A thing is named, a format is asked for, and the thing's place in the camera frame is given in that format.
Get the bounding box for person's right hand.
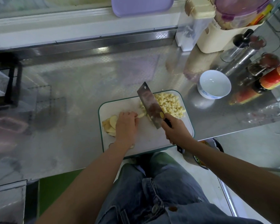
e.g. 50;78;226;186
161;114;196;151

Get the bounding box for steel cleaver knife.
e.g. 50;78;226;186
137;82;184;154

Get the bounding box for person's left hand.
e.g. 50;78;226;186
114;111;140;150

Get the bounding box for clear container cream lid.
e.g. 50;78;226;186
175;0;216;52

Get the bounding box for sauce bottle red label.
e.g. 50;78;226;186
252;61;280;95

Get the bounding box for white bowl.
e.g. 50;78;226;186
197;69;232;100

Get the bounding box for purple plastic cutting board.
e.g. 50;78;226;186
110;0;175;18

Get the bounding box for pile of yellow potato slices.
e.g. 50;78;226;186
102;115;135;150

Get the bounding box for clear plastic bottle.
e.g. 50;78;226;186
247;99;280;128

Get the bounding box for glass jar red lid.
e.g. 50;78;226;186
247;53;280;77

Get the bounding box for person's blue jeans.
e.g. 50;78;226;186
94;152;264;224

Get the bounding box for cream plastic canister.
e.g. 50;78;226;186
196;18;264;54

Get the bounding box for black metal rack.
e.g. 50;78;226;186
0;54;23;110

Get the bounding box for person's right forearm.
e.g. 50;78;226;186
186;140;280;224

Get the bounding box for steel bin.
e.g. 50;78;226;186
0;180;28;224

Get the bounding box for pile of diced potato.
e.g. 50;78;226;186
140;92;186;119

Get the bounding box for glass bottle black cap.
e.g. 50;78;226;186
221;29;255;63

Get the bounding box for person's left forearm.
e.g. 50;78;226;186
35;143;131;224

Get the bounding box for purple lid food container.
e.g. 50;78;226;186
214;0;273;31

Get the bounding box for green mat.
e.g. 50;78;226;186
37;169;85;218

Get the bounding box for metal bowl with scraps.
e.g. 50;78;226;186
183;138;225;171

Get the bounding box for white cutting board green rim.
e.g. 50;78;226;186
98;89;196;158

